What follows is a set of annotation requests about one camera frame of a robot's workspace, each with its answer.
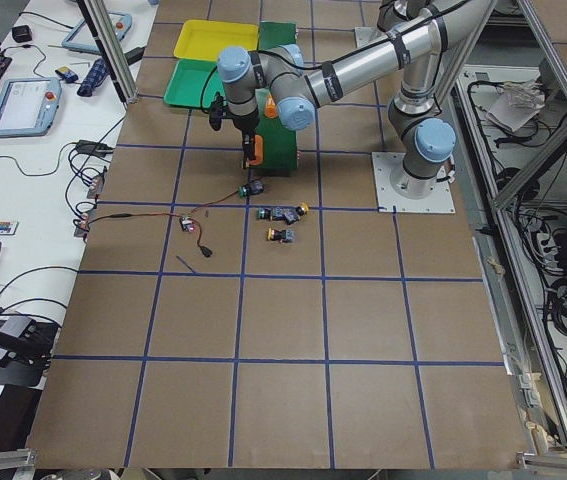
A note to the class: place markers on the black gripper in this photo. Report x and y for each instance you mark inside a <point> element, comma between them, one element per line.
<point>244,124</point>

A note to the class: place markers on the orange cylinder with 4680 print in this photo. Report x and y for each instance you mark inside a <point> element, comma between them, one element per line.
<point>257,157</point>

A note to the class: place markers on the green push button by conveyor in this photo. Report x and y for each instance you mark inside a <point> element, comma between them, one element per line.
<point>254,187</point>

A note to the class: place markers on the green push button middle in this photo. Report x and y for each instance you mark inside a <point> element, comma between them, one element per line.
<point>271,214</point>

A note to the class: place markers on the yellow push button far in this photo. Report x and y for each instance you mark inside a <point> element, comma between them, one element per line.
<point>293,215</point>

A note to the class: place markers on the green plastic tray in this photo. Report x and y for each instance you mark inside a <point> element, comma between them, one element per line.
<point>194,84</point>

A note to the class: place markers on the yellow push button near gripper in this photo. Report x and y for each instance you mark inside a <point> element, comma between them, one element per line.
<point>280,235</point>

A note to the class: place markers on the small controller circuit board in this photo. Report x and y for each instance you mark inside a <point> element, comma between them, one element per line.
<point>187,224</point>

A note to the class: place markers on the yellow plastic tray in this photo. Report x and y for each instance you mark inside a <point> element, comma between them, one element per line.
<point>205,39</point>

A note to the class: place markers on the folded blue plaid umbrella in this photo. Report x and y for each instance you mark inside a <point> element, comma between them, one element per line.
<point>94,78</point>

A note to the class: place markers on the teach pendant near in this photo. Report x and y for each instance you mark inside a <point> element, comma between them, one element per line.
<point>28,106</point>

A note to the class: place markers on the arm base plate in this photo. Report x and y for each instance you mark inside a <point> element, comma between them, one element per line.
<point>368,35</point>
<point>398,192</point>

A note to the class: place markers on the aluminium frame post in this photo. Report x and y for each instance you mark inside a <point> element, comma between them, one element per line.
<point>97,18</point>

